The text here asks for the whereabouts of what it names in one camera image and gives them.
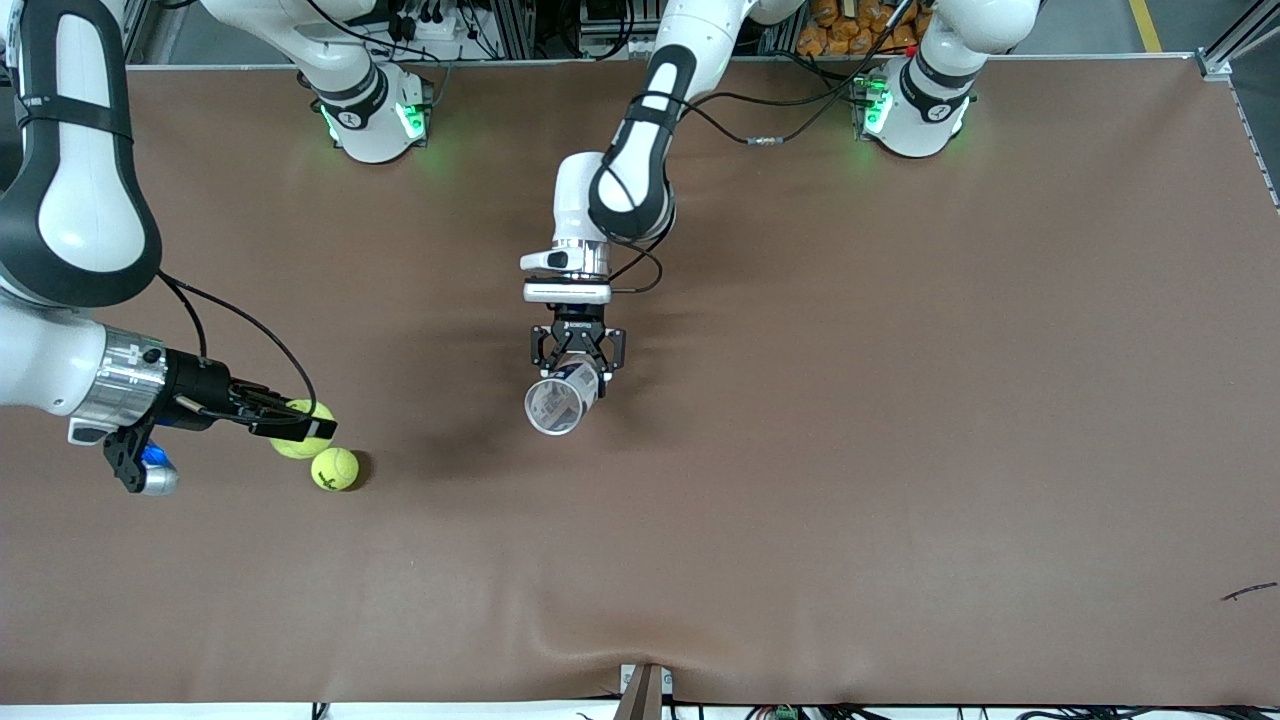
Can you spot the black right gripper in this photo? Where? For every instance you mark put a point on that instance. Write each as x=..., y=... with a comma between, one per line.
x=196, y=386

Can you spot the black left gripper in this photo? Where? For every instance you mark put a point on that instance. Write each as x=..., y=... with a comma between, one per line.
x=577, y=331

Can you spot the yellow-green Wilson tennis ball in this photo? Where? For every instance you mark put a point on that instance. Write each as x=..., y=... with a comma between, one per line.
x=337, y=470
x=300, y=448

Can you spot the clear Wilson tennis ball can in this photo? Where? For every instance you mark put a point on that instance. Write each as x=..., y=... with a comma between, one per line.
x=555, y=405

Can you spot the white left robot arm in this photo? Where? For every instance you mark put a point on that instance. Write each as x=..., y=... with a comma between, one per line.
x=575, y=200

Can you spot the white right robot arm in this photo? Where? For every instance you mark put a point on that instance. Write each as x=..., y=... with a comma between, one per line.
x=50, y=370

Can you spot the white power strip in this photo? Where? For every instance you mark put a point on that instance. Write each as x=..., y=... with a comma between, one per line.
x=645, y=47

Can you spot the white socket box black plugs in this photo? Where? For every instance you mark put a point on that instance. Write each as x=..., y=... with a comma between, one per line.
x=425, y=25

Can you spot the orange padded objects pile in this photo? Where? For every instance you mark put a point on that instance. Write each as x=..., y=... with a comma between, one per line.
x=840, y=35

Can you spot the small dark twig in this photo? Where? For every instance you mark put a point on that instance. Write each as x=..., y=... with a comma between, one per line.
x=1250, y=591

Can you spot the aluminium frame profile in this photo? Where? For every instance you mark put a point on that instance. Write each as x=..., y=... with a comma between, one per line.
x=512, y=25
x=1235, y=35

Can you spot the camera support post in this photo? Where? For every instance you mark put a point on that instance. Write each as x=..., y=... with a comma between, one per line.
x=640, y=695

